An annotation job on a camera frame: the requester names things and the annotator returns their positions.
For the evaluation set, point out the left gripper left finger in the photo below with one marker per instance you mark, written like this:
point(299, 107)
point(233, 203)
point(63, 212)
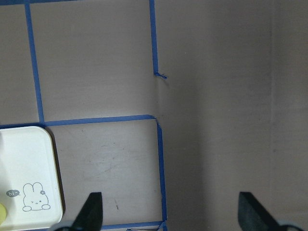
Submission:
point(90, 217)

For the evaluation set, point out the cream plastic tray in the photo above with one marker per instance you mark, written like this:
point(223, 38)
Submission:
point(29, 188)

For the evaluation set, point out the yellow plastic cup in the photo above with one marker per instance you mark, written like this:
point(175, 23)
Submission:
point(3, 213)

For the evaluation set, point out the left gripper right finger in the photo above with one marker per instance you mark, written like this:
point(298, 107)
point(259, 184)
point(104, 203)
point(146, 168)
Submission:
point(252, 216)

